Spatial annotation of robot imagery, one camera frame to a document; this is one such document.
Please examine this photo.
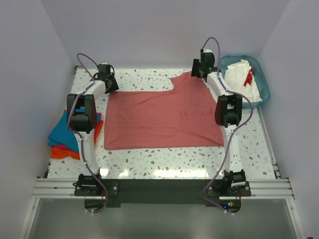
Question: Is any folded orange t shirt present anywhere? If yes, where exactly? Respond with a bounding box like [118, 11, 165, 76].
[50, 120, 104, 160]

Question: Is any folded teal t shirt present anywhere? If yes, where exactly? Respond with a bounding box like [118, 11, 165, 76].
[48, 111, 102, 153]

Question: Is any white t shirt in bin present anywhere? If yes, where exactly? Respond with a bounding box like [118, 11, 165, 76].
[224, 59, 262, 103]

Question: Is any salmon pink t shirt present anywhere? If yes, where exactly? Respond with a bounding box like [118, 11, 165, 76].
[104, 72, 224, 150]

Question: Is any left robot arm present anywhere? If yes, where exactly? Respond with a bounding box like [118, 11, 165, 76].
[67, 64, 119, 195]

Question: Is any purple cable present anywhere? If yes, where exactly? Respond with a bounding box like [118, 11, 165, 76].
[66, 53, 110, 215]
[201, 37, 254, 209]

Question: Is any aluminium rail frame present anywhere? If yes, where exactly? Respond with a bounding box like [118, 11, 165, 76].
[19, 158, 304, 239]

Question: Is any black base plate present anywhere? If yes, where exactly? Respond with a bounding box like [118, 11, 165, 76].
[73, 176, 252, 212]

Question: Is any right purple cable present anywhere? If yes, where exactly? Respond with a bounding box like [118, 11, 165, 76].
[201, 37, 254, 209]

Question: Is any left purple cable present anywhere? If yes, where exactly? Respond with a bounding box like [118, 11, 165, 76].
[66, 53, 110, 215]

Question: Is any teal plastic bin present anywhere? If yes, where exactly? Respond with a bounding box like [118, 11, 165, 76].
[220, 55, 271, 108]

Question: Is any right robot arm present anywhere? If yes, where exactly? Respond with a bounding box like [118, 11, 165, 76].
[191, 49, 246, 196]

